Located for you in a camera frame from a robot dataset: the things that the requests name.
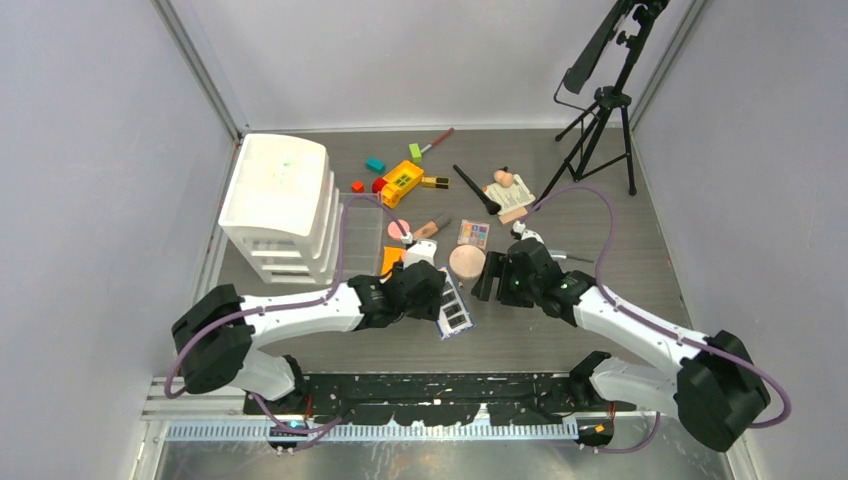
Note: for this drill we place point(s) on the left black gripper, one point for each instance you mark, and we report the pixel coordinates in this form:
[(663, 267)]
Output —
[(429, 308)]

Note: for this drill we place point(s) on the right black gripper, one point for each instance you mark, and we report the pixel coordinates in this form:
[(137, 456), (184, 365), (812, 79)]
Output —
[(498, 265)]

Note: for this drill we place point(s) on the eyeshadow palette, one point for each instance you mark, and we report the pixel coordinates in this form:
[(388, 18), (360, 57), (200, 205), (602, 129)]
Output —
[(473, 233)]

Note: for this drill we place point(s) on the foundation tube grey cap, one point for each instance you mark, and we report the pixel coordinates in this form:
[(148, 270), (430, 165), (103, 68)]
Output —
[(428, 230)]

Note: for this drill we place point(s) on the clear plastic drawer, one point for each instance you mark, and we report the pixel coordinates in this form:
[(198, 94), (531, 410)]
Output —
[(362, 240)]

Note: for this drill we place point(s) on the white plastic drawer organizer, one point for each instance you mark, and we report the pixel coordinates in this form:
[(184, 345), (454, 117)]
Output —
[(281, 209)]

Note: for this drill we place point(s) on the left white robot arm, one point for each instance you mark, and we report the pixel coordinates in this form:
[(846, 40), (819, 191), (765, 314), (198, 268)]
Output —
[(220, 339)]

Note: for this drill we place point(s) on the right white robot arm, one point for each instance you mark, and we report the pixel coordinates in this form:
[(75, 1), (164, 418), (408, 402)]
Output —
[(708, 383)]

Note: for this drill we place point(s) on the black makeup brush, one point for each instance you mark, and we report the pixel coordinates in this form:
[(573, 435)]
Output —
[(491, 206)]

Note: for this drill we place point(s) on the red makeup pencil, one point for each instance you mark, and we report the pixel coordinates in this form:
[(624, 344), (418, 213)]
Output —
[(443, 136)]

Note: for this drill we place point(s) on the orange cream tube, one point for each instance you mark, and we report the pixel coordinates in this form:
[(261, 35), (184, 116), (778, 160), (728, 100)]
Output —
[(391, 256)]

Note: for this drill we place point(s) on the small pink round puff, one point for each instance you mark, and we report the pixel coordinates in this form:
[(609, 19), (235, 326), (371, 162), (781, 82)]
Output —
[(396, 230)]

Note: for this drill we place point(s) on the beige beauty sponge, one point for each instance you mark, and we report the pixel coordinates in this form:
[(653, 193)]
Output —
[(504, 178)]

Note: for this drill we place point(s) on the gold black lipstick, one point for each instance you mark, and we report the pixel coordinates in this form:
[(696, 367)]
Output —
[(436, 182)]

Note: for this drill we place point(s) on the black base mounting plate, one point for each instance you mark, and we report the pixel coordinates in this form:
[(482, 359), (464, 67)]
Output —
[(437, 399)]

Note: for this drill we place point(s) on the yellow toy block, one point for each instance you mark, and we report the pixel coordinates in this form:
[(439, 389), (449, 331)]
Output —
[(392, 187)]

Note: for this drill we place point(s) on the teal toy block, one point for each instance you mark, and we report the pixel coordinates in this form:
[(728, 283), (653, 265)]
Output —
[(376, 166)]

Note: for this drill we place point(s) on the green toy block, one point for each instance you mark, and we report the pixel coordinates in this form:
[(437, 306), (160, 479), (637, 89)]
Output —
[(415, 153)]

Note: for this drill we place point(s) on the black tripod stand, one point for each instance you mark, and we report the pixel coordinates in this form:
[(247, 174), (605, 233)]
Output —
[(628, 23)]

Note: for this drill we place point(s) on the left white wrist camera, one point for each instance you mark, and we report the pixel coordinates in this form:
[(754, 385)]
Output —
[(418, 250)]

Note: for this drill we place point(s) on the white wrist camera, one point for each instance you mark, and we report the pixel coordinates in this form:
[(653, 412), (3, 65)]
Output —
[(520, 231), (418, 250)]

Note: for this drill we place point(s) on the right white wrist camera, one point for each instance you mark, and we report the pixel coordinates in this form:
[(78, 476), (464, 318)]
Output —
[(520, 231)]

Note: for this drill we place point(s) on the aluminium rail frame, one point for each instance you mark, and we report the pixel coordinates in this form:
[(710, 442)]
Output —
[(231, 401)]

